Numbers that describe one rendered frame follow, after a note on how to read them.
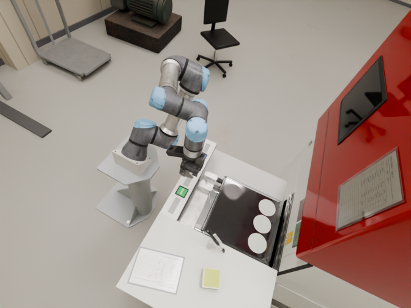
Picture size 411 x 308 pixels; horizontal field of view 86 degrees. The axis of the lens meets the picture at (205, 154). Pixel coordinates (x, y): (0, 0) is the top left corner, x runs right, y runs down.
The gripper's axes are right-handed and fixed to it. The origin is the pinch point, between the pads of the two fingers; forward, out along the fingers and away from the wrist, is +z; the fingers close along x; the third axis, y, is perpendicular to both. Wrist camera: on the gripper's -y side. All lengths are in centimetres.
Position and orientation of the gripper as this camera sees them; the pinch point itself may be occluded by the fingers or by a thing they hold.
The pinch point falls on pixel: (183, 173)
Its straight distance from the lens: 103.4
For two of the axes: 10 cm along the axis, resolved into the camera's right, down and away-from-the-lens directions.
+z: -1.6, 5.6, 8.1
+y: 9.0, 4.2, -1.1
